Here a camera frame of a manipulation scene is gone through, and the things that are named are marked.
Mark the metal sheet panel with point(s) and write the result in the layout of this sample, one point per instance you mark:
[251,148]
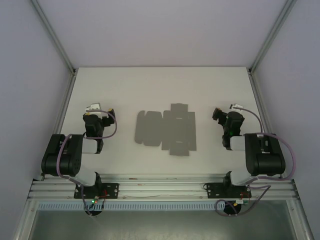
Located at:
[160,225]

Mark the left small circuit board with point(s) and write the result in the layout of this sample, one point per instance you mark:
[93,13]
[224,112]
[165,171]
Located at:
[94,200]

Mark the aluminium frame post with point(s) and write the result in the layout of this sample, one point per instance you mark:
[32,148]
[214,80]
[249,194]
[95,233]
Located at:
[53,37]
[272,37]

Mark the right aluminium frame post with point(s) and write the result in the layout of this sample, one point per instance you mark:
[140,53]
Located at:
[272,37]

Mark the left aluminium frame post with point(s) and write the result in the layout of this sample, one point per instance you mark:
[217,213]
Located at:
[53,37]

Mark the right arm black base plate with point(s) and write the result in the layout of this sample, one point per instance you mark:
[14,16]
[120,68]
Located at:
[213,190]

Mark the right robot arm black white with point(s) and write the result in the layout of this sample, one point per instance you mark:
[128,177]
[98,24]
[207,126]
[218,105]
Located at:
[265,160]

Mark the small circuit board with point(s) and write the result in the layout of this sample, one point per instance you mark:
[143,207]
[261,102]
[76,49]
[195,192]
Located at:
[94,200]
[241,201]

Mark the grey paper box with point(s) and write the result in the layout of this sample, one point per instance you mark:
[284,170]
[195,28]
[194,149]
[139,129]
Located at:
[152,127]

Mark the left aluminium side rail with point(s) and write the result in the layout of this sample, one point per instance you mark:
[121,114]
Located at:
[63,107]

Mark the right aluminium side rail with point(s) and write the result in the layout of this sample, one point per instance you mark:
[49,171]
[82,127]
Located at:
[260,100]

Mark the aluminium mounting rail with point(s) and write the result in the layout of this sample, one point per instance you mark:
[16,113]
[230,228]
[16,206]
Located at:
[162,187]

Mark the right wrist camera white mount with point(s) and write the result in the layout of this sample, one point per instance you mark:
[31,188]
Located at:
[236,106]

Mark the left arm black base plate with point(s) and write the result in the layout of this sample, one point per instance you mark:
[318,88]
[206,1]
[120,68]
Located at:
[111,190]

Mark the aluminium side rail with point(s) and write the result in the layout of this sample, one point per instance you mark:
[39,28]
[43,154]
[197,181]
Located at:
[260,100]
[63,107]

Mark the right small circuit board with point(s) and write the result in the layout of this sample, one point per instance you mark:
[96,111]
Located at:
[241,201]

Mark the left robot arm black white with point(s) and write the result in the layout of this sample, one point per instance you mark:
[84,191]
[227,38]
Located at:
[62,160]

